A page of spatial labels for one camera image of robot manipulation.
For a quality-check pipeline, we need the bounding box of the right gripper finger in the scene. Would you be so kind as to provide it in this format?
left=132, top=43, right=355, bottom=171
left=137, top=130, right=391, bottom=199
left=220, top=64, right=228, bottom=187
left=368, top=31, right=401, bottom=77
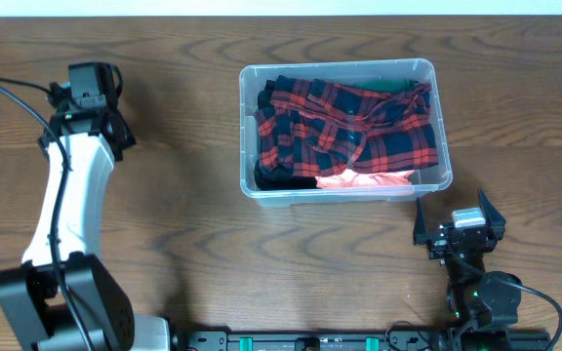
left=478, top=189, right=506, bottom=234
left=413, top=198, right=430, bottom=244

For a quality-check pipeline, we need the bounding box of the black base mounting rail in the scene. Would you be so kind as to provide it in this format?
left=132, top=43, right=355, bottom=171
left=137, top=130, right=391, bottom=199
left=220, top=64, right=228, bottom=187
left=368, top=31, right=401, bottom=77
left=179, top=330, right=553, bottom=351

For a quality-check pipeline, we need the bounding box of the clear plastic storage bin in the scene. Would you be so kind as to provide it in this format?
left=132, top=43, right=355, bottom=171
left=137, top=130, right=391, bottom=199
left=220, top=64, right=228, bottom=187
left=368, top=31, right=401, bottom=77
left=239, top=58, right=453, bottom=207

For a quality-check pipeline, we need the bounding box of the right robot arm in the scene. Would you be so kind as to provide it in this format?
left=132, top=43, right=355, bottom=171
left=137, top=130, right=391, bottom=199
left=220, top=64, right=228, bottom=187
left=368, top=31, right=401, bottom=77
left=413, top=191, right=521, bottom=350

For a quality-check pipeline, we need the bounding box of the dark green cloth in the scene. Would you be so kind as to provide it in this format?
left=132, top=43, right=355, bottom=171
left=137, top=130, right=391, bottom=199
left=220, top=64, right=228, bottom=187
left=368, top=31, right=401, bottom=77
left=354, top=78, right=418, bottom=94

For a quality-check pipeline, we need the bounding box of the red plaid flannel shirt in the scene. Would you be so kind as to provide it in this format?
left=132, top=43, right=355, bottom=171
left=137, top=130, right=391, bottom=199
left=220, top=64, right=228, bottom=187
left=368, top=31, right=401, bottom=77
left=254, top=75, right=438, bottom=179

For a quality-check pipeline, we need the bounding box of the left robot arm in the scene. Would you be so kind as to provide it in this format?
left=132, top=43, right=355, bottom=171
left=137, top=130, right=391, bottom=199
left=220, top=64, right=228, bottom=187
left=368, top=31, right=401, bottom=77
left=0, top=62, right=171, bottom=350

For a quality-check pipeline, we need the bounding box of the large black garment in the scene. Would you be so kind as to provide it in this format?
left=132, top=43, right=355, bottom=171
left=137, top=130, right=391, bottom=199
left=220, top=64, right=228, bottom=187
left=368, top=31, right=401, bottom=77
left=254, top=80, right=317, bottom=191

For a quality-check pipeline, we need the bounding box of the pink garment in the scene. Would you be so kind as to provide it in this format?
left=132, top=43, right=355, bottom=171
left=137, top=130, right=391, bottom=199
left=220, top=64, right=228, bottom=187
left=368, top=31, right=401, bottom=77
left=315, top=169, right=414, bottom=189

